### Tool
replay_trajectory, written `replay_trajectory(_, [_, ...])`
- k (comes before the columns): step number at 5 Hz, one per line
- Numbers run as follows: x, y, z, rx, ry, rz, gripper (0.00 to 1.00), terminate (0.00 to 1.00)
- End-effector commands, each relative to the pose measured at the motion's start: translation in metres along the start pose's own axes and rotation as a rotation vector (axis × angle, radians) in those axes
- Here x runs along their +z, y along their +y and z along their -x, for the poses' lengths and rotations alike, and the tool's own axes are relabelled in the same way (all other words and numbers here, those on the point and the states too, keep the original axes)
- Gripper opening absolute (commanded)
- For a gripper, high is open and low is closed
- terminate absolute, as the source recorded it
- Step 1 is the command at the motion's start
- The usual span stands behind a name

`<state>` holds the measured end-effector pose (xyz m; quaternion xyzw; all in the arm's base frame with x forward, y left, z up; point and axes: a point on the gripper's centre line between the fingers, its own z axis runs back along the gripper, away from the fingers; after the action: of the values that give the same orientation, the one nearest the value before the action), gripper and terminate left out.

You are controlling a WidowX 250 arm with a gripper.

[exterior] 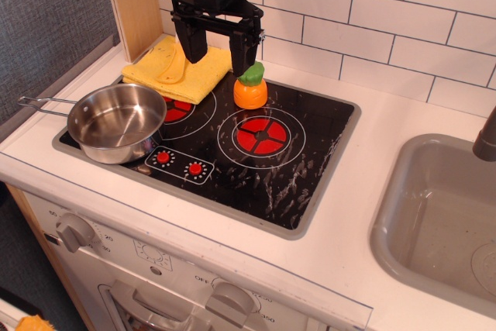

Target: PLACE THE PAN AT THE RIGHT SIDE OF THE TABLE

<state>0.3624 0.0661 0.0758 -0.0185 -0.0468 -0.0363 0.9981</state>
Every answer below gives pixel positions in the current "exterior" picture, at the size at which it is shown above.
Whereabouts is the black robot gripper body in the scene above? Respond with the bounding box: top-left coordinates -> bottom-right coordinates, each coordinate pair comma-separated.
171,0 -> 264,42

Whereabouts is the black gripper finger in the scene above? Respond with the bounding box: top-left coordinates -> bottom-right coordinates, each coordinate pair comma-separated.
173,16 -> 208,64
229,26 -> 259,77

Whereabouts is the silver steel pan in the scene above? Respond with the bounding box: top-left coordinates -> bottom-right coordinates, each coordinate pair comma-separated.
17,84 -> 167,164

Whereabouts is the yellow folded cloth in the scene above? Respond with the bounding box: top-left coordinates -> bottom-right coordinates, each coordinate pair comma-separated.
122,36 -> 232,105

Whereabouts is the orange toy carrot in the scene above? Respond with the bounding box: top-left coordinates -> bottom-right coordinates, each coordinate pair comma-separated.
233,61 -> 268,110

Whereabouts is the black toy stove top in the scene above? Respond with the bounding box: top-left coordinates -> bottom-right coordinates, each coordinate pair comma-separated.
52,73 -> 362,241

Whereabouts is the grey left oven knob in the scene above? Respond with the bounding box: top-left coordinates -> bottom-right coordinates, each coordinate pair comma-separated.
56,213 -> 95,253

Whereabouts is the grey oven knob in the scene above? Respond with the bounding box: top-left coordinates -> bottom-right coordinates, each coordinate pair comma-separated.
56,213 -> 95,253
205,282 -> 255,328

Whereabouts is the grey right oven knob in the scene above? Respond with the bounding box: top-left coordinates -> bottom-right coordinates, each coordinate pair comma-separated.
205,282 -> 255,328

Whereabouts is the grey faucet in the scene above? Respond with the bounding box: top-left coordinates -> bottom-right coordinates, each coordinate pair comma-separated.
472,108 -> 496,162

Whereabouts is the grey sink basin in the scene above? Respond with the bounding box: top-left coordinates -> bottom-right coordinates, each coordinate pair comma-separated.
370,133 -> 495,318

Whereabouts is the orange object bottom left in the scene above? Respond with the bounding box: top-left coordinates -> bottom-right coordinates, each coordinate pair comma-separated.
15,315 -> 55,331

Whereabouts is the grey oven door handle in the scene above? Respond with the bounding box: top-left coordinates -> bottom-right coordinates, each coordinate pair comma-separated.
108,281 -> 213,330

